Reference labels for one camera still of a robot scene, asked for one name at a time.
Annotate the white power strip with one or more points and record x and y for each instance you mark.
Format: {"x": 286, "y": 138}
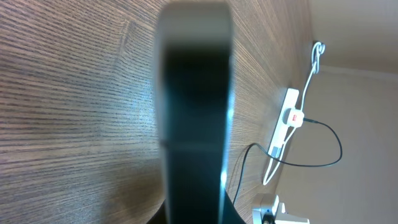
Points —
{"x": 281, "y": 128}

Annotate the white charger plug adapter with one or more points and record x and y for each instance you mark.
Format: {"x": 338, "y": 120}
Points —
{"x": 293, "y": 117}

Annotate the blue Galaxy smartphone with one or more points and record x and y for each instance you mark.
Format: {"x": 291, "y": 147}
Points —
{"x": 194, "y": 106}

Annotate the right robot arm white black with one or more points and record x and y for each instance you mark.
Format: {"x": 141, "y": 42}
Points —
{"x": 267, "y": 208}

